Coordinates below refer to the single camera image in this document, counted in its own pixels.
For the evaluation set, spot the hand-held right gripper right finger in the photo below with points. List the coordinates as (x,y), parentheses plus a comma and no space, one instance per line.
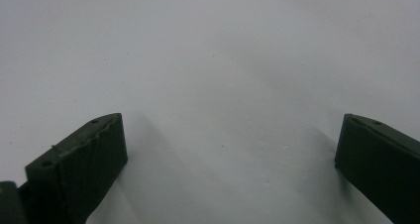
(379,164)

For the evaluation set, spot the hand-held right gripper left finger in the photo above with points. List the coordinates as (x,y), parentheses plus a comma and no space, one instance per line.
(82,164)

